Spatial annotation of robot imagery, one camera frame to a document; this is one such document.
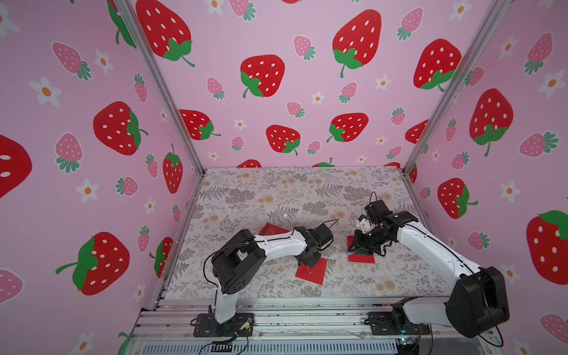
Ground floral patterned table mat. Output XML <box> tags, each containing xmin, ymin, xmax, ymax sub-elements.
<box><xmin>166</xmin><ymin>167</ymin><xmax>451</xmax><ymax>300</ymax></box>

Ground red envelope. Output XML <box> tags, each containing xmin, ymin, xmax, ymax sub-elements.
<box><xmin>347</xmin><ymin>236</ymin><xmax>375</xmax><ymax>264</ymax></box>
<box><xmin>258</xmin><ymin>223</ymin><xmax>289</xmax><ymax>236</ymax></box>
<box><xmin>295</xmin><ymin>258</ymin><xmax>328</xmax><ymax>285</ymax></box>

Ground right aluminium frame post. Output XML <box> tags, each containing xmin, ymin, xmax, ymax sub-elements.
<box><xmin>402</xmin><ymin>0</ymin><xmax>511</xmax><ymax>175</ymax></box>

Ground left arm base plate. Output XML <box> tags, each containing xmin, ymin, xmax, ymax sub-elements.
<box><xmin>190</xmin><ymin>313</ymin><xmax>254</xmax><ymax>337</ymax></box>

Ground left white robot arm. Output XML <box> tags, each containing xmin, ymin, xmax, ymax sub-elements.
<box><xmin>205</xmin><ymin>223</ymin><xmax>334</xmax><ymax>325</ymax></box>

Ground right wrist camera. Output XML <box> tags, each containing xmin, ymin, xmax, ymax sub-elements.
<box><xmin>356</xmin><ymin>214</ymin><xmax>374</xmax><ymax>234</ymax></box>

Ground left aluminium frame post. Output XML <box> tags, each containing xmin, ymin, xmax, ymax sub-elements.
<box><xmin>112</xmin><ymin>0</ymin><xmax>206</xmax><ymax>176</ymax></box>

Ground aluminium frame post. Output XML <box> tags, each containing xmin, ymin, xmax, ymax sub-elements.
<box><xmin>112</xmin><ymin>0</ymin><xmax>206</xmax><ymax>176</ymax></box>
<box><xmin>402</xmin><ymin>0</ymin><xmax>511</xmax><ymax>175</ymax></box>

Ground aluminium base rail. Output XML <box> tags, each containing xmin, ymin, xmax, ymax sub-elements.
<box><xmin>125</xmin><ymin>297</ymin><xmax>504</xmax><ymax>354</ymax></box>

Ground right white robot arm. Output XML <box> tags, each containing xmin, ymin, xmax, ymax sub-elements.
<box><xmin>348</xmin><ymin>201</ymin><xmax>510</xmax><ymax>338</ymax></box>

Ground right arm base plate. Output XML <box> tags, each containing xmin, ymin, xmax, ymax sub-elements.
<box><xmin>363</xmin><ymin>311</ymin><xmax>431</xmax><ymax>337</ymax></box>

